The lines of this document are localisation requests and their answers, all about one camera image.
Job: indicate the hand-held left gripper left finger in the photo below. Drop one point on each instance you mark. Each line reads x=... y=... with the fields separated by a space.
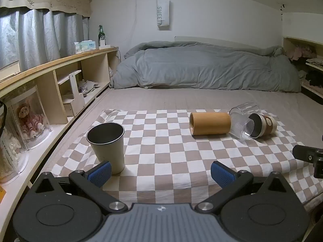
x=101 y=173

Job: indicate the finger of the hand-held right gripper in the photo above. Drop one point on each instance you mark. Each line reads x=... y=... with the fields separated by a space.
x=302 y=152

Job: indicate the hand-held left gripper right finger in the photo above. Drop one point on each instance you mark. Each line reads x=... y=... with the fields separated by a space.
x=222 y=174

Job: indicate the grey metal cup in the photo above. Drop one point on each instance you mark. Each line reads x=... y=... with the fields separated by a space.
x=111 y=153

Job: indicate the brown and cream cup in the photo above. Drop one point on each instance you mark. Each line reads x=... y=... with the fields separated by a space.
x=265 y=126

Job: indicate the bamboo cup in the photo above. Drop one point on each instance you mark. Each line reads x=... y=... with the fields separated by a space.
x=212 y=127

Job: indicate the clear ribbed glass cup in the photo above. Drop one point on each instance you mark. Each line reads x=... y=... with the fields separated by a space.
x=239 y=128

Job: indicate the clear smooth glass cup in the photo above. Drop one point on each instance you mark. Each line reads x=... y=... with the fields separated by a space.
x=248 y=108

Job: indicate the brown checkered cloth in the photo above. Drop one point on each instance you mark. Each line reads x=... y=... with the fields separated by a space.
x=166 y=151

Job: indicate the small wooden drawer box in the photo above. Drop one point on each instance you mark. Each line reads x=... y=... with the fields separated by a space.
x=69 y=105

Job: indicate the black clothes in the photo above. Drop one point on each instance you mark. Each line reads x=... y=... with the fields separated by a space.
x=315 y=78

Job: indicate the wooden stand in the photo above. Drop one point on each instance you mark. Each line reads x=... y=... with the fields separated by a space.
x=77 y=93

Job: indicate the grey crumpled cloth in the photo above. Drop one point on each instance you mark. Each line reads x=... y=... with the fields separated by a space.
x=89 y=85

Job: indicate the beige striped bed sheet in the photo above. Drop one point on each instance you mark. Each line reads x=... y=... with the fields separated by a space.
x=176 y=98

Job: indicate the plush doll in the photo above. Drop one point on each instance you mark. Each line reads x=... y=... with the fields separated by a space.
x=29 y=121

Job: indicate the folded light cloth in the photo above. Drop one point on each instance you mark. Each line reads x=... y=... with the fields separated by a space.
x=315 y=61

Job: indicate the pink clothes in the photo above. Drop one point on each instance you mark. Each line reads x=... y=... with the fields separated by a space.
x=301 y=51

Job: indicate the long wooden shelf unit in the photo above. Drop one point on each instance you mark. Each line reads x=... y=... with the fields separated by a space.
x=48 y=83

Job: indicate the grey duvet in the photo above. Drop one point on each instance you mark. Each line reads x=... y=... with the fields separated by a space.
x=201 y=65

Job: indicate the wooden side shelf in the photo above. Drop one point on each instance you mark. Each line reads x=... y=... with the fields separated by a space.
x=295 y=41

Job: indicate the white desktop holder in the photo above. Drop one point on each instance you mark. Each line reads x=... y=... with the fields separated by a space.
x=104 y=46

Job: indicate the light blue tissue box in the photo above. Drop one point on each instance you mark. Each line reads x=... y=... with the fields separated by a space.
x=85 y=46

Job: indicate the green glass bottle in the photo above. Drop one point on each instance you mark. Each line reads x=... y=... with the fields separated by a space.
x=101 y=32

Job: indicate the grey curtain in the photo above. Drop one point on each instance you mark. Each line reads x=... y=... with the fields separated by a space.
x=35 y=35

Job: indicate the white hanging fabric bag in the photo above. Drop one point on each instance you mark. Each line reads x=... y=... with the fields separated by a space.
x=163 y=12

